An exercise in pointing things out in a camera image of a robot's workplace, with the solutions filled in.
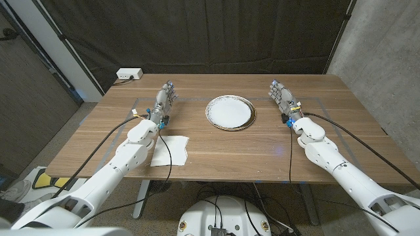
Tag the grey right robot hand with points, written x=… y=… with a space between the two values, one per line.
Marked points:
x=286 y=98

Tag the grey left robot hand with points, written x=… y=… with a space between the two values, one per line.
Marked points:
x=161 y=105

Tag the black trouser leg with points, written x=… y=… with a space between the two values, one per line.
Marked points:
x=10 y=209

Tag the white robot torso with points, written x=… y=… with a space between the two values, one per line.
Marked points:
x=226 y=213

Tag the black backdrop stand pole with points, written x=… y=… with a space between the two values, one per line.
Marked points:
x=70 y=49
x=339 y=36

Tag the grey table leg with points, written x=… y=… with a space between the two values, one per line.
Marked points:
x=141 y=200
x=308 y=204

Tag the grey sneaker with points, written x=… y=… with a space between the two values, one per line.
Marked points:
x=14 y=190

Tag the black round floor fan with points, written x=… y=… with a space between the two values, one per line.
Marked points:
x=160 y=186

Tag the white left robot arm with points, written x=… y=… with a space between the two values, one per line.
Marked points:
x=108 y=173

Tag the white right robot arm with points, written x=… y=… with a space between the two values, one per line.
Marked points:
x=348 y=177

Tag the white power outlet box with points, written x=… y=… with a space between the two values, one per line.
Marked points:
x=129 y=73

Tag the black curtain backdrop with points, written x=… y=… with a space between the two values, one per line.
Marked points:
x=203 y=36

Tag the white plate with gold rim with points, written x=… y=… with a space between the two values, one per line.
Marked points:
x=229 y=113

